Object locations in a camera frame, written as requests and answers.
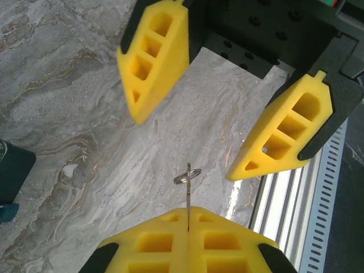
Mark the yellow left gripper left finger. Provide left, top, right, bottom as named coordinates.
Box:
left=82, top=207, right=191, bottom=273

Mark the silver key ring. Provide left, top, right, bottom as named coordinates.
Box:
left=173, top=168, right=203, bottom=185

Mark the slotted grey cable duct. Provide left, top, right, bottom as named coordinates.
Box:
left=298, top=119, right=349, bottom=273

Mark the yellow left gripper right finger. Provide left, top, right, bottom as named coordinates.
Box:
left=188, top=206, right=299, bottom=273

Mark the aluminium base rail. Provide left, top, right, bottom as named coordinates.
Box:
left=248, top=64, right=324, bottom=273

